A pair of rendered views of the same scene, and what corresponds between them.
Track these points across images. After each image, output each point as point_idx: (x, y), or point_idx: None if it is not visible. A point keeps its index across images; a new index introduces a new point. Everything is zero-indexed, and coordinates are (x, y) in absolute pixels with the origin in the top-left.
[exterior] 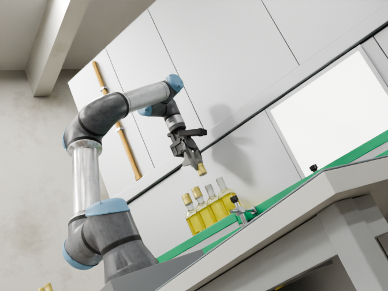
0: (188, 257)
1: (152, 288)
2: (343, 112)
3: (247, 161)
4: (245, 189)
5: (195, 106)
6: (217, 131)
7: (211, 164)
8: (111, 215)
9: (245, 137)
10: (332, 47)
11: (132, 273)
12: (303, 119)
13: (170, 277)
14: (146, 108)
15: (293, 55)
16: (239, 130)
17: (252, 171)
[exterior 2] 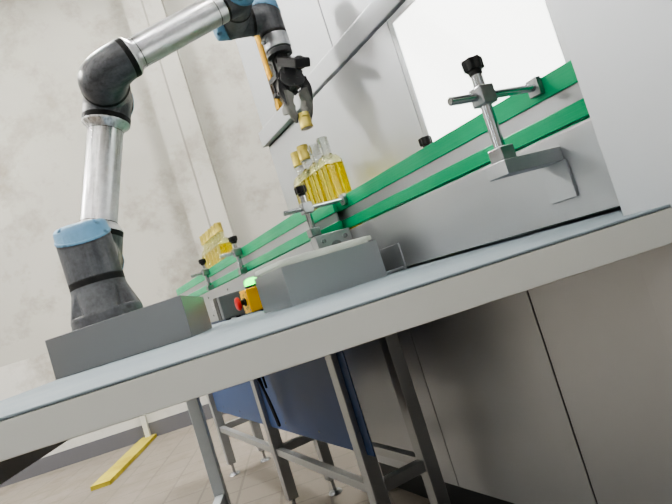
0: (157, 307)
1: (99, 349)
2: (482, 39)
3: (371, 106)
4: (370, 149)
5: (320, 3)
6: (340, 51)
7: (336, 103)
8: (67, 249)
9: (367, 67)
10: None
11: (74, 331)
12: (432, 45)
13: (125, 335)
14: (217, 31)
15: None
16: (360, 53)
17: (376, 124)
